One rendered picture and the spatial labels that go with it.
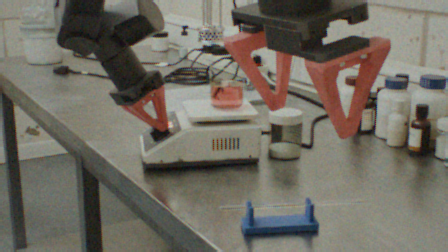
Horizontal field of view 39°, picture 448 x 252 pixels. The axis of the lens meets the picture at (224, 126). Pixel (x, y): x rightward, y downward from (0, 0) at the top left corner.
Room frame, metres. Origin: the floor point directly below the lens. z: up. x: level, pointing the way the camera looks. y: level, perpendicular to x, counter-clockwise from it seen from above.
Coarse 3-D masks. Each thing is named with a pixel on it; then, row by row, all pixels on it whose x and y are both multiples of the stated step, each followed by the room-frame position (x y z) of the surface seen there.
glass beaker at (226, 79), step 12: (216, 60) 1.11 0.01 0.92; (228, 60) 1.11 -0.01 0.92; (216, 72) 1.06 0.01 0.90; (228, 72) 1.05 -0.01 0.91; (240, 72) 1.06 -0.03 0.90; (216, 84) 1.06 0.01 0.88; (228, 84) 1.05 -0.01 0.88; (240, 84) 1.06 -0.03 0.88; (216, 96) 1.06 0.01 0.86; (228, 96) 1.05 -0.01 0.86; (240, 96) 1.06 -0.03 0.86; (216, 108) 1.06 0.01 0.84; (228, 108) 1.05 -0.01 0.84; (240, 108) 1.06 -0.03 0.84
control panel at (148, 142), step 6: (174, 114) 1.12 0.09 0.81; (168, 120) 1.10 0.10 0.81; (174, 120) 1.09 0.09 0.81; (174, 126) 1.05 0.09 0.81; (180, 126) 1.04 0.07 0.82; (144, 132) 1.11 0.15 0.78; (174, 132) 1.02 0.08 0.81; (144, 138) 1.08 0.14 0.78; (150, 138) 1.06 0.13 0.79; (168, 138) 1.01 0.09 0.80; (144, 144) 1.05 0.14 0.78; (150, 144) 1.03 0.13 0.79; (156, 144) 1.01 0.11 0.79; (144, 150) 1.01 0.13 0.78
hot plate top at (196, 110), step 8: (184, 104) 1.10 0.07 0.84; (192, 104) 1.10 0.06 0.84; (200, 104) 1.10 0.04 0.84; (208, 104) 1.10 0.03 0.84; (248, 104) 1.10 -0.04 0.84; (192, 112) 1.05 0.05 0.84; (200, 112) 1.05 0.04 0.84; (208, 112) 1.05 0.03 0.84; (216, 112) 1.05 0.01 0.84; (224, 112) 1.05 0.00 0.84; (232, 112) 1.05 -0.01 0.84; (240, 112) 1.05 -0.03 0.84; (248, 112) 1.05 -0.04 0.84; (256, 112) 1.05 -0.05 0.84; (192, 120) 1.02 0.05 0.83; (200, 120) 1.02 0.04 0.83; (208, 120) 1.02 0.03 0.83; (216, 120) 1.02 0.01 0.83; (224, 120) 1.03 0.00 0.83
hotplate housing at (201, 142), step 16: (176, 112) 1.13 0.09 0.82; (192, 128) 1.02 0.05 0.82; (208, 128) 1.02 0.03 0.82; (224, 128) 1.02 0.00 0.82; (240, 128) 1.03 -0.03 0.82; (256, 128) 1.03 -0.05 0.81; (160, 144) 1.01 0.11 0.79; (176, 144) 1.01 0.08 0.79; (192, 144) 1.01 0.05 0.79; (208, 144) 1.02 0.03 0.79; (224, 144) 1.02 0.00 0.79; (240, 144) 1.02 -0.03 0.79; (256, 144) 1.03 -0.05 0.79; (144, 160) 1.00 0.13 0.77; (160, 160) 1.00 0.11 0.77; (176, 160) 1.01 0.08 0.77; (192, 160) 1.01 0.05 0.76; (208, 160) 1.02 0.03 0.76; (224, 160) 1.02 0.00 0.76; (240, 160) 1.03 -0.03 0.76; (256, 160) 1.03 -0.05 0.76
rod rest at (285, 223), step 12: (312, 204) 0.77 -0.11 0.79; (252, 216) 0.76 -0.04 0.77; (276, 216) 0.79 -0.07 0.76; (288, 216) 0.79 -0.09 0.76; (300, 216) 0.79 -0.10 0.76; (312, 216) 0.77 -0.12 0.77; (252, 228) 0.76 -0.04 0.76; (264, 228) 0.76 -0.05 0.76; (276, 228) 0.76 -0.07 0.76; (288, 228) 0.76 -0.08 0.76; (300, 228) 0.76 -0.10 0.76; (312, 228) 0.77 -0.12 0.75
